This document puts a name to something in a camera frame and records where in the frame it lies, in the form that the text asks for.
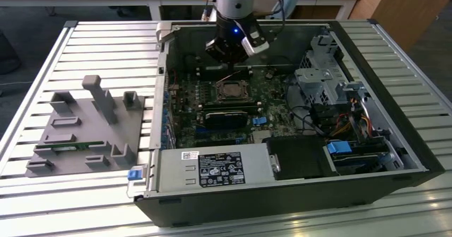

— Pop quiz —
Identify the CPU socket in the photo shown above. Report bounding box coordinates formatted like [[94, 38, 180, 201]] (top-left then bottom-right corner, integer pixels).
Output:
[[214, 80, 255, 103]]

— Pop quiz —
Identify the grey case latch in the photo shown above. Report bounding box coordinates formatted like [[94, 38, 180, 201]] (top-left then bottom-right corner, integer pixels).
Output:
[[155, 22, 182, 44]]

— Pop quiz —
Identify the green motherboard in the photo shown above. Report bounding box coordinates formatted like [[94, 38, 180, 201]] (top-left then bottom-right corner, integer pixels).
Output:
[[163, 67, 306, 149]]

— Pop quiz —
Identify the black graphics card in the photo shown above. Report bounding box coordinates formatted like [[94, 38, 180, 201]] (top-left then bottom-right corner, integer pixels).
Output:
[[202, 110, 248, 131]]

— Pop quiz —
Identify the metal disk bay cage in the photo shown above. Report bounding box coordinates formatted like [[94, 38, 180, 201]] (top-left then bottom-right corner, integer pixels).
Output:
[[295, 34, 367, 107]]

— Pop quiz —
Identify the silver finned heatsink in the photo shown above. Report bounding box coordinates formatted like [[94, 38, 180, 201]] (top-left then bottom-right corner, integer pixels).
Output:
[[252, 130, 274, 144]]

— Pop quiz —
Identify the black plastic shroud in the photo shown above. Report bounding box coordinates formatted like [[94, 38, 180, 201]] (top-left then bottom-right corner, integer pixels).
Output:
[[263, 135, 338, 181]]

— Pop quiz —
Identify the grey power supply unit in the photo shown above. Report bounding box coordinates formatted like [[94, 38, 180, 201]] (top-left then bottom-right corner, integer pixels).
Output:
[[154, 143, 278, 193]]

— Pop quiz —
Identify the blue disk carrier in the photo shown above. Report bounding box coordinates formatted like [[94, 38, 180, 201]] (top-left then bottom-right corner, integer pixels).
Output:
[[327, 140, 354, 156]]

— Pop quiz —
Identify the grey parts rack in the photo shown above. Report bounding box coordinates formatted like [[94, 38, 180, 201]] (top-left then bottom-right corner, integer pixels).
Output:
[[26, 74, 147, 178]]

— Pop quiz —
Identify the wooden cabinet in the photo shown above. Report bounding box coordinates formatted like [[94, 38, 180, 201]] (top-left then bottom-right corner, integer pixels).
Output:
[[348, 0, 452, 53]]

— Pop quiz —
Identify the green RAM stick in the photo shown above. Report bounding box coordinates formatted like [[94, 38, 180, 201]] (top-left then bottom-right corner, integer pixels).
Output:
[[52, 141, 106, 151]]

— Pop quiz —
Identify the black open PC case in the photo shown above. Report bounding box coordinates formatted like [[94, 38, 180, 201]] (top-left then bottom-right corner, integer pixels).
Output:
[[126, 19, 446, 229]]

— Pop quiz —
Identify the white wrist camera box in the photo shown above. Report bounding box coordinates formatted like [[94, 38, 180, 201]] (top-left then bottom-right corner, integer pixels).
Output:
[[242, 30, 271, 56]]

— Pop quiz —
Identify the black plastic bracket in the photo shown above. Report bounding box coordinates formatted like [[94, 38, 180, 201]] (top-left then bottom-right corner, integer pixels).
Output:
[[310, 103, 342, 137]]

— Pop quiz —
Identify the coloured power wire bundle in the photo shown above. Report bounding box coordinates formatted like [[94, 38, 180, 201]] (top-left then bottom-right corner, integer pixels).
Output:
[[330, 112, 375, 140]]

